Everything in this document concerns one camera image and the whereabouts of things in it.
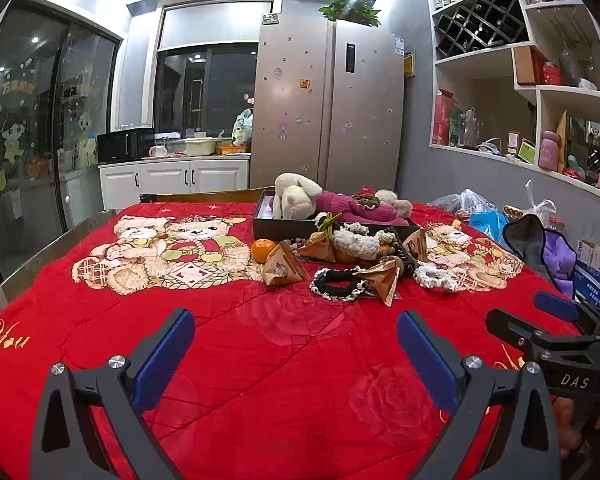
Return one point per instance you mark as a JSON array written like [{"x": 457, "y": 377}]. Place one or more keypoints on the clear glass jar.
[{"x": 470, "y": 129}]

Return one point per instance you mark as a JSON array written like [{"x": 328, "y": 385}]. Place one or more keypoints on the pink bottle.
[{"x": 548, "y": 152}]

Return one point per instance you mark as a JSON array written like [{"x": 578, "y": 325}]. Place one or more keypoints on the white wall shelf unit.
[{"x": 535, "y": 92}]

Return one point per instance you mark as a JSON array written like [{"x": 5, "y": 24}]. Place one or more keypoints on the printed plastic bag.
[{"x": 242, "y": 127}]

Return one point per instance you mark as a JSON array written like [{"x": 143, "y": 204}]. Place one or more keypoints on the diamond lattice wine rack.
[{"x": 480, "y": 25}]

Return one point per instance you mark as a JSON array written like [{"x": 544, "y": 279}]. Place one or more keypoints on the magenta plush toy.
[{"x": 350, "y": 208}]

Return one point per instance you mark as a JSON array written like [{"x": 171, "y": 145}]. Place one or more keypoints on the tall red gift box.
[{"x": 442, "y": 120}]

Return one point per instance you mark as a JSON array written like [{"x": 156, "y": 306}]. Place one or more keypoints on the wooden chair back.
[{"x": 205, "y": 195}]

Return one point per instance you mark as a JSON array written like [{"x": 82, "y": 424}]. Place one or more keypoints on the silver double-door refrigerator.
[{"x": 330, "y": 110}]

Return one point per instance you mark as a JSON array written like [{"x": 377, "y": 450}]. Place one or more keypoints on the cream plastic basin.
[{"x": 200, "y": 146}]

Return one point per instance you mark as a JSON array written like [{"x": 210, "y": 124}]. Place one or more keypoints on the black microwave oven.
[{"x": 122, "y": 146}]

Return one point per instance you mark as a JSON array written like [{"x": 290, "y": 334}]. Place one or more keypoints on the grey and purple cloth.
[{"x": 545, "y": 250}]

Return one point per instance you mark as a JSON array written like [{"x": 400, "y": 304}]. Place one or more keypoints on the small dark box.
[{"x": 270, "y": 19}]

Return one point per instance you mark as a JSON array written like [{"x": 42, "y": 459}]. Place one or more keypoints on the blue and white carton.
[{"x": 597, "y": 275}]

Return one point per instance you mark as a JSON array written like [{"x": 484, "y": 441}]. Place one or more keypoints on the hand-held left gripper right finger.
[{"x": 427, "y": 360}]

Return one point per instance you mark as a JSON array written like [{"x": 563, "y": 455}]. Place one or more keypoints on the green card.
[{"x": 526, "y": 151}]

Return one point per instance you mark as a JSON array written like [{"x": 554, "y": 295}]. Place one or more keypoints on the orange food container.
[{"x": 226, "y": 149}]

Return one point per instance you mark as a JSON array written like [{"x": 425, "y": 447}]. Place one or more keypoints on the yellow wall box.
[{"x": 409, "y": 65}]

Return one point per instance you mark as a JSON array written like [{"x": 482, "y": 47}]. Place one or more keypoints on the brown pinecone plush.
[{"x": 367, "y": 201}]

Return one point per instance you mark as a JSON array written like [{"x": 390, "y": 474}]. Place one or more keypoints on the black lace-edged scrunchie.
[{"x": 325, "y": 287}]

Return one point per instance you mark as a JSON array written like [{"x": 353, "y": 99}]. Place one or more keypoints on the brown pyramid packet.
[
  {"x": 317, "y": 249},
  {"x": 387, "y": 280},
  {"x": 416, "y": 244},
  {"x": 282, "y": 266}
]

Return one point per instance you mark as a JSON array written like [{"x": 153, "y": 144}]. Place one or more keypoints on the clear plastic bag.
[{"x": 462, "y": 205}]

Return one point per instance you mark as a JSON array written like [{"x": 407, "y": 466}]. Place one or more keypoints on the tangerine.
[
  {"x": 344, "y": 257},
  {"x": 262, "y": 251}
]

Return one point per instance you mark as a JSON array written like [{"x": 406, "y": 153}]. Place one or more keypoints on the white kitchen cabinet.
[{"x": 170, "y": 175}]

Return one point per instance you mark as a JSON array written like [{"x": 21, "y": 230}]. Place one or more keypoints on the blue plastic bag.
[{"x": 487, "y": 227}]

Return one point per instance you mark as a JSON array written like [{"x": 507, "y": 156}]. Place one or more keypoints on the red bear print blanket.
[{"x": 280, "y": 390}]

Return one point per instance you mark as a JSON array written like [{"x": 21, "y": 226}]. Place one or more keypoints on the dark kitchen window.
[{"x": 215, "y": 90}]

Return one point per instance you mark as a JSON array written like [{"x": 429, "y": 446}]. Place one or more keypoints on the patterned round tin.
[{"x": 512, "y": 212}]

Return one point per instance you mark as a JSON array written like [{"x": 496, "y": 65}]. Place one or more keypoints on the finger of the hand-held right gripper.
[
  {"x": 510, "y": 327},
  {"x": 555, "y": 306}
]

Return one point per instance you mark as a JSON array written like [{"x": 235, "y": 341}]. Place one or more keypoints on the beige fluffy plush toy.
[{"x": 395, "y": 201}]

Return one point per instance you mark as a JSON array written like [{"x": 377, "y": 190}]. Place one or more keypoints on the green potted plant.
[{"x": 352, "y": 7}]

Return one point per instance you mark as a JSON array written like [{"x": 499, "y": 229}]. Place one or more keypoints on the white fluffy scrunchie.
[{"x": 360, "y": 241}]

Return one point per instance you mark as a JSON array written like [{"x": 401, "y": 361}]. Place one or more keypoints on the red jar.
[{"x": 551, "y": 74}]

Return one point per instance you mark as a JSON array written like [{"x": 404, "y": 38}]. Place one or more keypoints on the person's right hand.
[{"x": 567, "y": 427}]

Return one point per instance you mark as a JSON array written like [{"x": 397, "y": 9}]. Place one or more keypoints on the white mug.
[{"x": 156, "y": 151}]

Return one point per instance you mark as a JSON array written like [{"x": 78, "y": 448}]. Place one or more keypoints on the sliding glass door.
[{"x": 30, "y": 135}]

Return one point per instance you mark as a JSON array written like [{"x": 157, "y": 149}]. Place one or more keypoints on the white lace scrunchie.
[{"x": 430, "y": 275}]

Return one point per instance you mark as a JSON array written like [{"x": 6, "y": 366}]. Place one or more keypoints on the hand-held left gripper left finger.
[{"x": 162, "y": 360}]

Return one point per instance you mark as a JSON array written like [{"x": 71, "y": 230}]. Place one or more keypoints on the white plush toy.
[{"x": 292, "y": 195}]

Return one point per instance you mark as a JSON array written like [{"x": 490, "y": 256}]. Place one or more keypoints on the white plastic bag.
[{"x": 540, "y": 207}]

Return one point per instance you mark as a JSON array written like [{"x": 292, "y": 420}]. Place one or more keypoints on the dark rectangular tray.
[{"x": 270, "y": 228}]

